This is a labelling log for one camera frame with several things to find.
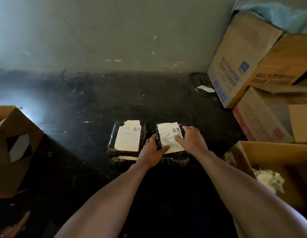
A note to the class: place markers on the person's left hand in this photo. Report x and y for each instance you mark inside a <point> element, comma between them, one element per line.
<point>149,156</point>

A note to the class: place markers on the person's right hand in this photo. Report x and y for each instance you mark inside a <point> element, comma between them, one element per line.
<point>195,143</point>

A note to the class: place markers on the lubrication cleaner box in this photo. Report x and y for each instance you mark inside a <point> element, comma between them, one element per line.
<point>267,148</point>

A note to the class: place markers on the labels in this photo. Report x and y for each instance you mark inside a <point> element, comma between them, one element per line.
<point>270,179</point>

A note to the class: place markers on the person's right forearm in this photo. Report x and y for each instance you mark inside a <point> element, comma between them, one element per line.
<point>255,208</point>

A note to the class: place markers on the person's left forearm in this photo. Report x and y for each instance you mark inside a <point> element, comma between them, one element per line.
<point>106,208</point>

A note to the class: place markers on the red striped cardboard box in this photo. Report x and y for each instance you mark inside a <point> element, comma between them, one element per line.
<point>257,116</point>

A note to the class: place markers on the tall blue print cardboard box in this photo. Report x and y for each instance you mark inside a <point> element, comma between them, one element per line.
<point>233,59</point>

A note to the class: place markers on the cardboard box with diamond sticker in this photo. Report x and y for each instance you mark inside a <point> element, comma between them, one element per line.
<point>9,171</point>

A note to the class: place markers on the blue cloth in box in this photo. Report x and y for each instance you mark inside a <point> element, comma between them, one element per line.
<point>272,14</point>

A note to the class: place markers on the torn white paper strip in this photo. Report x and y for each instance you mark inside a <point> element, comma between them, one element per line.
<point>205,89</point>

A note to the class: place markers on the round metal lid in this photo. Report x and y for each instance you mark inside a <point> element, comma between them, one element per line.
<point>197,80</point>

